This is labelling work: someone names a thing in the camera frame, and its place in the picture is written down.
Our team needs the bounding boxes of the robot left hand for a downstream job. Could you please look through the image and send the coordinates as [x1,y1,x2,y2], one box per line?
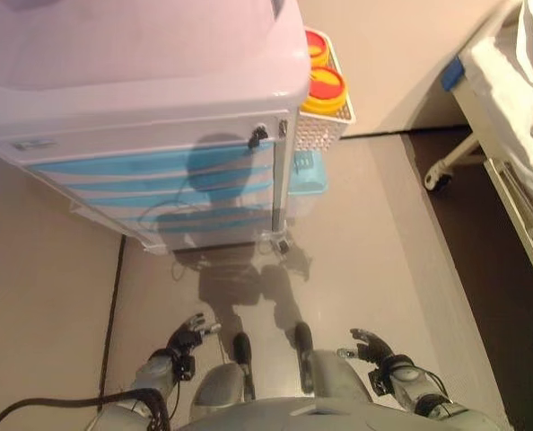
[164,312,223,361]

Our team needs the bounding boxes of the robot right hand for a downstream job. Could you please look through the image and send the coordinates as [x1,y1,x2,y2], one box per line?
[336,328,394,365]

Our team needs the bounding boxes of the blue front cart drawer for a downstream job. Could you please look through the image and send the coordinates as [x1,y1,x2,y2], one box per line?
[27,145,275,179]
[96,187,275,211]
[63,172,275,195]

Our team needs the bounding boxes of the white cart drawer with label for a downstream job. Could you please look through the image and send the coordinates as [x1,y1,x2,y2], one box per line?
[0,119,280,168]

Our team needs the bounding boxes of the robot right leg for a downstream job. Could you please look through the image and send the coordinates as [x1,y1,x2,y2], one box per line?
[293,321,371,405]

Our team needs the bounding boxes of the robot leg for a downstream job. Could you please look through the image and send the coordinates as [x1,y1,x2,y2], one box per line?
[188,330,258,422]
[293,321,371,405]

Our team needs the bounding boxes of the robot left leg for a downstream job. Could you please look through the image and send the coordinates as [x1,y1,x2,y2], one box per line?
[188,330,258,422]

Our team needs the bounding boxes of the grey robot torso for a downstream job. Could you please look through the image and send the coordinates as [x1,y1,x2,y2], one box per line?
[175,394,429,431]

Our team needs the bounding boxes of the cart caster wheel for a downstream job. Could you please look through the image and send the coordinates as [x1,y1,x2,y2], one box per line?
[269,232,295,256]

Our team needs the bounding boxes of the light blue plastic bin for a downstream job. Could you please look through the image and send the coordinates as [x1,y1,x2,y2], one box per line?
[287,150,330,220]

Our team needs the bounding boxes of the bed caster wheel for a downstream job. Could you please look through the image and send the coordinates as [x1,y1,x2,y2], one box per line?
[423,161,455,193]

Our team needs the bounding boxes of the black cart lock key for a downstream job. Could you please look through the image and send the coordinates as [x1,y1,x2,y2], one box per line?
[247,125,269,150]

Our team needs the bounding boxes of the white perforated side basket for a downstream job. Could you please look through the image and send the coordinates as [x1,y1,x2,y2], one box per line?
[293,29,357,154]

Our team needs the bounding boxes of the yellow sharps container red lid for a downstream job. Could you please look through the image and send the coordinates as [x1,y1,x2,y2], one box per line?
[299,66,351,115]
[302,27,336,69]

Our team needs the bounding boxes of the blue bed corner bumper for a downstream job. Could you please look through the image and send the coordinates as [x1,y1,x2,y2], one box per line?
[441,55,467,93]

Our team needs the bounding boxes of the white medical cart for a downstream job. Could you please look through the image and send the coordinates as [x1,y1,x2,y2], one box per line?
[0,0,313,258]

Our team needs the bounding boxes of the thick black cable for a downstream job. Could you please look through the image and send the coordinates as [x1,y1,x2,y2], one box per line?
[0,387,174,431]

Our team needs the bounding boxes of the white hospital bed frame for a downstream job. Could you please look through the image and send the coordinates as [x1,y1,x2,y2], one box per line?
[422,0,533,312]

